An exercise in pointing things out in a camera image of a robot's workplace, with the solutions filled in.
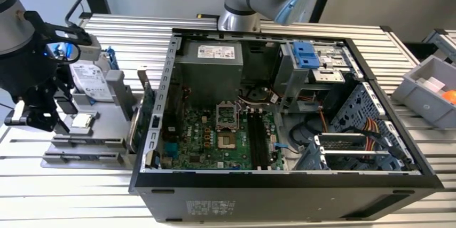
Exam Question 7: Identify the CPU socket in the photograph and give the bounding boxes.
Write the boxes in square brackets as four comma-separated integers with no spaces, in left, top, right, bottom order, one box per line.
[218,130,238,150]

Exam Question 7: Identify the silver CPU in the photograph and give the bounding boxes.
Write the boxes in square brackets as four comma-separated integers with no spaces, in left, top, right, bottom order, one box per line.
[71,114,95,128]

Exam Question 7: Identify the metal socket cover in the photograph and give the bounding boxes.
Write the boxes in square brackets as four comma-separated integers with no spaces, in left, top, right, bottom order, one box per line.
[216,101,239,130]

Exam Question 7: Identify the green motherboard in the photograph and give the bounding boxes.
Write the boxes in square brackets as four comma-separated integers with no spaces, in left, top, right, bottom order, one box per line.
[160,104,286,171]

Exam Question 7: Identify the hard disk in blue carrier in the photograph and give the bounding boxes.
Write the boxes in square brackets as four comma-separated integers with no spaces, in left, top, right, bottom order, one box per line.
[70,46,119,105]

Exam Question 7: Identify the black open PC case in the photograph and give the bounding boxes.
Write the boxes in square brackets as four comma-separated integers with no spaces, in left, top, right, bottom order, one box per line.
[128,27,444,223]

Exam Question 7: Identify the grey parts rack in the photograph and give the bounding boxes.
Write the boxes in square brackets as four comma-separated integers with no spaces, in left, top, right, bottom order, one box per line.
[40,69,143,170]

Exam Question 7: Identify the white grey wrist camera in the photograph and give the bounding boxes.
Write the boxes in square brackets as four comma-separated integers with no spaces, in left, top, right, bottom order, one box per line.
[76,34,102,62]

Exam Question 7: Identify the black graphics card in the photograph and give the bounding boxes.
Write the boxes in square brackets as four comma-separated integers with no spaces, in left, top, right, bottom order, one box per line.
[127,68,159,154]

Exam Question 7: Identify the grey power supply unit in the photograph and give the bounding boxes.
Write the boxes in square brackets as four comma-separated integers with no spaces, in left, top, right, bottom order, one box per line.
[176,40,246,106]

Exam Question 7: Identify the black RAM slot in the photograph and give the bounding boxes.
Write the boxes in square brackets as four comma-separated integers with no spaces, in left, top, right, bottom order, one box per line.
[255,109,267,170]
[252,109,264,170]
[260,109,272,170]
[247,109,260,170]

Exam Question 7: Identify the grey plastic bin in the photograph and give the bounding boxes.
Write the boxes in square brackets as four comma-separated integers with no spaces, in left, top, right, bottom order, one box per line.
[391,54,456,130]

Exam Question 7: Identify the metal disk bay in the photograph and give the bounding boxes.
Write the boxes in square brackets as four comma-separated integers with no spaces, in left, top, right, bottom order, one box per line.
[295,131,418,172]

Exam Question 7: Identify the black round fan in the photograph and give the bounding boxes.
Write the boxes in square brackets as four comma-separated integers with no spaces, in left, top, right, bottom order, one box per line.
[244,85,283,105]

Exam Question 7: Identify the grey metal drive cage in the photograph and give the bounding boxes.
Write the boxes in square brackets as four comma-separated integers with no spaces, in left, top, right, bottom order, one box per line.
[275,40,362,113]

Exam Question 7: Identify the blue RAM memory stick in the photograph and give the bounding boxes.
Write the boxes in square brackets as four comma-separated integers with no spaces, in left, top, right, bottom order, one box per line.
[54,153,111,159]

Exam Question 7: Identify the blue plastic drive latch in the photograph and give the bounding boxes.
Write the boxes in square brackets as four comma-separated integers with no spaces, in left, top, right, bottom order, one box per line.
[290,41,319,69]

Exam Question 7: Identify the aluminium slat side table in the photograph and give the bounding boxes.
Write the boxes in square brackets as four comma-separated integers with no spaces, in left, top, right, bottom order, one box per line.
[426,28,456,65]

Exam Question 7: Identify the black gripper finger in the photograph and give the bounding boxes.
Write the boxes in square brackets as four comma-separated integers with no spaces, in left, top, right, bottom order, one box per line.
[4,85,71,135]
[54,64,79,115]

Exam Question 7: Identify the red orange yellow wires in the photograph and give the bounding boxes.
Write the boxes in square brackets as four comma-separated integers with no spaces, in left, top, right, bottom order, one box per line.
[362,119,382,152]

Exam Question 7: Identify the black cable bundle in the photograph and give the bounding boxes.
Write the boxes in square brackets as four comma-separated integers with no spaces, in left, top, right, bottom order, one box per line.
[288,120,320,150]

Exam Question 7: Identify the orange ball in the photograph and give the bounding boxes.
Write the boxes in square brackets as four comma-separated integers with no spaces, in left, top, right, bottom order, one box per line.
[440,90,456,105]

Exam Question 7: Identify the red wire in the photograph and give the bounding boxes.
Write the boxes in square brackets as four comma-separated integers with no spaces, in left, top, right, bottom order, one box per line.
[318,106,328,133]

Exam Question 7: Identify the white block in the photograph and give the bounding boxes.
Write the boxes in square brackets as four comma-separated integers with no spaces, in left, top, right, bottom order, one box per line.
[419,77,447,92]

